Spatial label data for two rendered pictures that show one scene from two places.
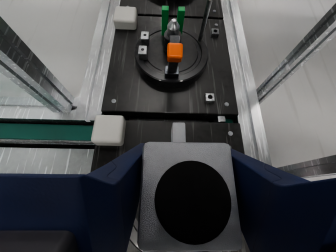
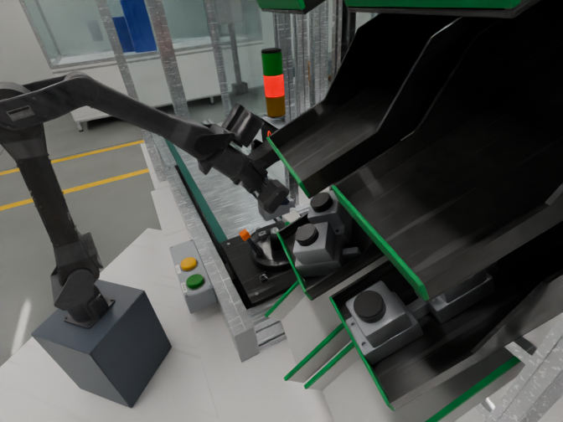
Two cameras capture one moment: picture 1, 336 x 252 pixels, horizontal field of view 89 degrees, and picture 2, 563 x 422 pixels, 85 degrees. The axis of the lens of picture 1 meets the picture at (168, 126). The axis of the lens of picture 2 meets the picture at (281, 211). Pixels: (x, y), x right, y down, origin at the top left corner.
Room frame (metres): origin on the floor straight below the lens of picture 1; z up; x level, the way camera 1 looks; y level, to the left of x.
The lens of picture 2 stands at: (-0.18, -0.59, 1.52)
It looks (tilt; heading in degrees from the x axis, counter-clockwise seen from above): 35 degrees down; 71
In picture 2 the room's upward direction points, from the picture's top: 5 degrees counter-clockwise
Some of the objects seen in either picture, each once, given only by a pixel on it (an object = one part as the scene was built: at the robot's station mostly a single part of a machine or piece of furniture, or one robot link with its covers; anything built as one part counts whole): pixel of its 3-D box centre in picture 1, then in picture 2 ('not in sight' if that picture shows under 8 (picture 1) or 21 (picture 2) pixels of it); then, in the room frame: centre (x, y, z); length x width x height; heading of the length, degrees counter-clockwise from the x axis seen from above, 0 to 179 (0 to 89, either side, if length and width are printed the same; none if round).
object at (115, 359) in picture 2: not in sight; (111, 341); (-0.41, -0.10, 0.96); 0.14 x 0.14 x 0.20; 50
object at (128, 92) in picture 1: (172, 40); not in sight; (0.25, 0.01, 1.01); 0.24 x 0.24 x 0.13; 5
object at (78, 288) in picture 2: not in sight; (70, 275); (-0.40, -0.10, 1.15); 0.09 x 0.07 x 0.06; 104
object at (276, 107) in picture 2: not in sight; (276, 105); (0.10, 0.19, 1.28); 0.05 x 0.05 x 0.05
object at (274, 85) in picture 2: not in sight; (274, 84); (0.10, 0.19, 1.33); 0.05 x 0.05 x 0.05
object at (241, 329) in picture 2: not in sight; (198, 231); (-0.18, 0.25, 0.91); 0.89 x 0.06 x 0.11; 95
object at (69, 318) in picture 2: not in sight; (84, 300); (-0.41, -0.10, 1.09); 0.07 x 0.07 x 0.06; 50
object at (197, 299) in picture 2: not in sight; (192, 273); (-0.23, 0.05, 0.93); 0.21 x 0.07 x 0.06; 95
